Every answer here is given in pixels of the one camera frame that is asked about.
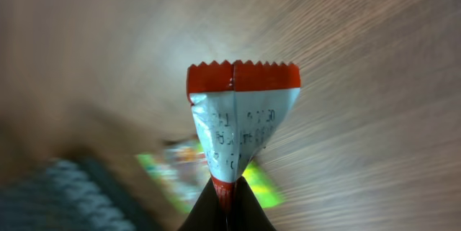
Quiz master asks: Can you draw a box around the green Haribo candy bag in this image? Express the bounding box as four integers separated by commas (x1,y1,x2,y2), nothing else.
137,140,285,214

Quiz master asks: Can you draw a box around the grey plastic mesh basket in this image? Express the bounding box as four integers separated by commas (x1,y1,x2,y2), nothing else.
1,157,162,231

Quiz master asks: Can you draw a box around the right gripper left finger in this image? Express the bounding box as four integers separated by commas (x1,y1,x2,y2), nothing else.
178,178,228,231

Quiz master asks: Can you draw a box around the red package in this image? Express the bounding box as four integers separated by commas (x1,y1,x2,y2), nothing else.
187,60,301,212

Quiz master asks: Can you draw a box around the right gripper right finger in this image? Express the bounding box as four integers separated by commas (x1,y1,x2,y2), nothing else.
227,177,276,231

